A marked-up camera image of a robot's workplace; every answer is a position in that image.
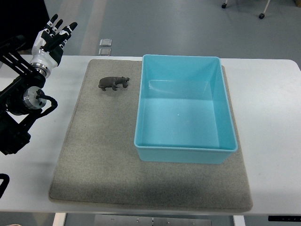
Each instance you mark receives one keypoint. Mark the black white robotic left hand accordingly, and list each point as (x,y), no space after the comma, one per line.
(48,47)

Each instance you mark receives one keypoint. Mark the brown toy hippo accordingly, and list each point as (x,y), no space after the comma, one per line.
(113,82)

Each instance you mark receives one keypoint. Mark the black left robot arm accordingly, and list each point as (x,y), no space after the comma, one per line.
(23,101)

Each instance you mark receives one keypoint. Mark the light blue plastic box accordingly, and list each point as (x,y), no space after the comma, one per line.
(184,111)

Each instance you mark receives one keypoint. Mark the lower clear floor plate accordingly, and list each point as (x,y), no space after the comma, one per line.
(104,52)

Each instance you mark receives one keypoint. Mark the clear floor plate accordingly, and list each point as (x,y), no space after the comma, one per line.
(104,52)
(105,42)

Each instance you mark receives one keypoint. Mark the upper clear floor plate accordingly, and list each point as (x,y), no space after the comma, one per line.
(105,42)

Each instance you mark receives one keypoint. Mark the grey felt mat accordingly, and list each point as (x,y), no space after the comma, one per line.
(99,164)

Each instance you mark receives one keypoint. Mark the white left table leg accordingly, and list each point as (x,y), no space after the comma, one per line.
(59,219)

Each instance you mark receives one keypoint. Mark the white table leg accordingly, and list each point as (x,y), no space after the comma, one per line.
(239,220)
(59,219)

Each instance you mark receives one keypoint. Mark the metal plate under table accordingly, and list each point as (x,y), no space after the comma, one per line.
(115,220)

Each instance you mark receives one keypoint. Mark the right cart caster wheel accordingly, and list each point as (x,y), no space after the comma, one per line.
(261,16)

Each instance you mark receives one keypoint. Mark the white right table leg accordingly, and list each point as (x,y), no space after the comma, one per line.
(239,220)

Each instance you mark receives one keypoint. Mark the black label under table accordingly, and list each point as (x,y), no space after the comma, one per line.
(284,218)

